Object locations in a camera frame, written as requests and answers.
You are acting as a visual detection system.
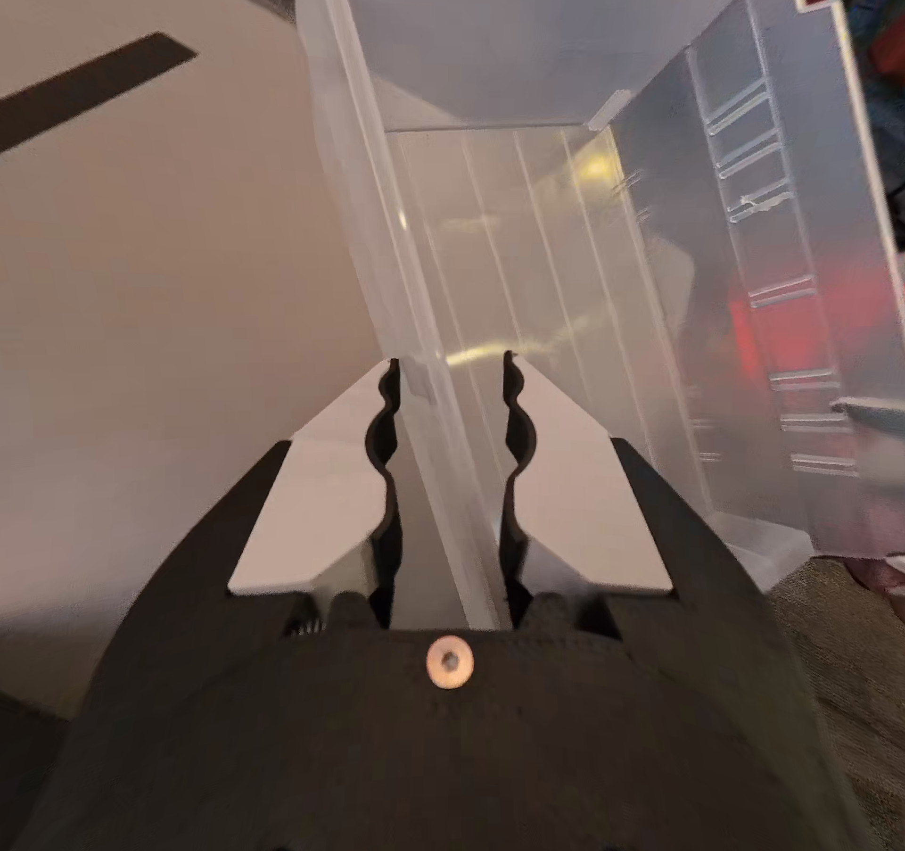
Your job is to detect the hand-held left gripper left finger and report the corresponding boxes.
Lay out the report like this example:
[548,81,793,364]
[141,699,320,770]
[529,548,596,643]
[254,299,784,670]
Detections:
[228,358,405,629]

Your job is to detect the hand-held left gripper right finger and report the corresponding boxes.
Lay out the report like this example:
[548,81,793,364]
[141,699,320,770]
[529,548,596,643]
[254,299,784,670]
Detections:
[498,350,674,629]

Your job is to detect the large clear plastic bin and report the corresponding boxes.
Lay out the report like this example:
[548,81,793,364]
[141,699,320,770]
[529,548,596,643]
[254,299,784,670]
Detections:
[292,0,905,627]

